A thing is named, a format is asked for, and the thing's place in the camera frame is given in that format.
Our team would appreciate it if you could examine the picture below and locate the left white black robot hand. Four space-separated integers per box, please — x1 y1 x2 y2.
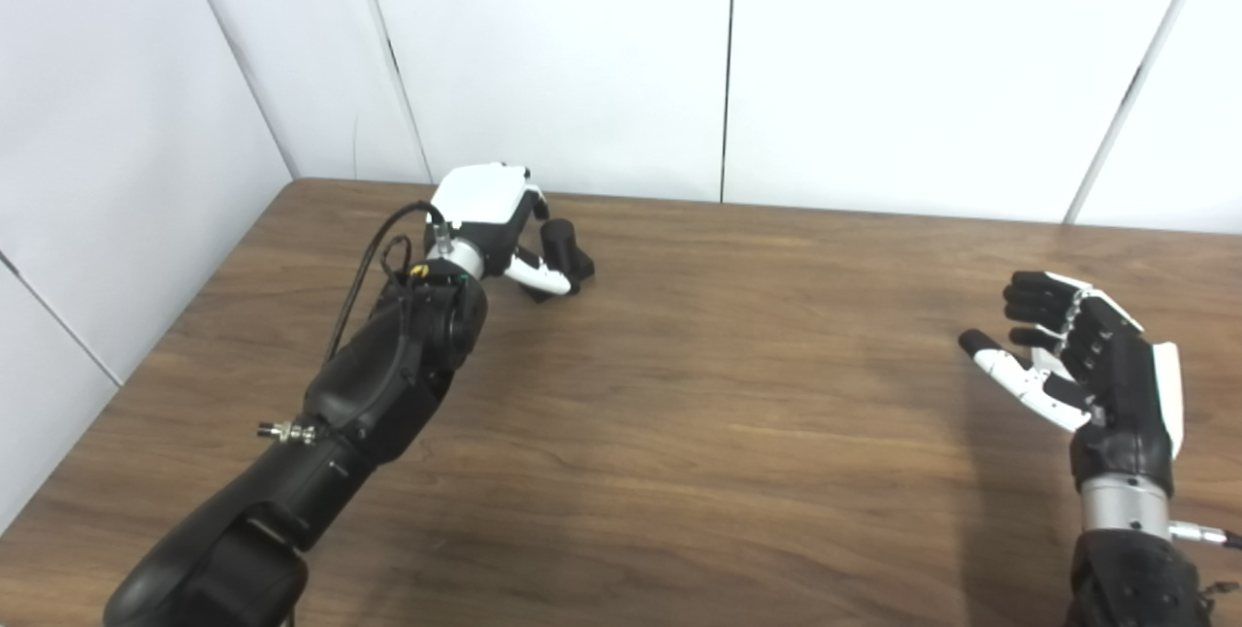
424 161 575 298

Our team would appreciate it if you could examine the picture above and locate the black peg with square base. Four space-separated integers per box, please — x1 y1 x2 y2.
524 219 596 303

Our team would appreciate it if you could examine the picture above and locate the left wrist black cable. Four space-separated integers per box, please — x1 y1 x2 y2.
256 201 457 446

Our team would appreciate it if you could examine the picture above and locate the left arm thin wire bundle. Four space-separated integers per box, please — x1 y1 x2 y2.
379 234 434 286

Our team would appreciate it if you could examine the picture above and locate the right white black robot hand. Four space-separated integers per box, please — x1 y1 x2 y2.
959 270 1185 497

